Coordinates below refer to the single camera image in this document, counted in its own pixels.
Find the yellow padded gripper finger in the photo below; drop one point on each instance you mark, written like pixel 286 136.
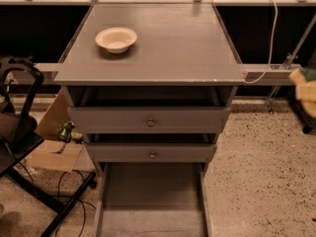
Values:
pixel 305 92

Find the green and yellow sponge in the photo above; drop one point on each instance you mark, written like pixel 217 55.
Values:
pixel 309 74

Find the grey drawer cabinet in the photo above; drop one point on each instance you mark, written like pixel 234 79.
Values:
pixel 177 45

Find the grey open bottom drawer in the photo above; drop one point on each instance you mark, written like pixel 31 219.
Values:
pixel 152 200

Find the grey middle drawer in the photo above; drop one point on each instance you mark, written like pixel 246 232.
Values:
pixel 149 147

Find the grey top drawer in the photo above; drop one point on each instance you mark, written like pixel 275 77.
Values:
pixel 144 109

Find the metal diagonal strut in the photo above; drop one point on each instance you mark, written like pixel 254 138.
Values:
pixel 288 61

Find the white paper bowl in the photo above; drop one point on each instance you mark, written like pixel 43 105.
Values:
pixel 116 40

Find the green crumpled bag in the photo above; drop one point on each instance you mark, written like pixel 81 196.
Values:
pixel 68 133

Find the brown cardboard piece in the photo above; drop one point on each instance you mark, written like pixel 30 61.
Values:
pixel 54 153

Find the black chair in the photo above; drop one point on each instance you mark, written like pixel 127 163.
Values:
pixel 19 139

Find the metal rail beam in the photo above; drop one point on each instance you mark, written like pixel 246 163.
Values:
pixel 260 74

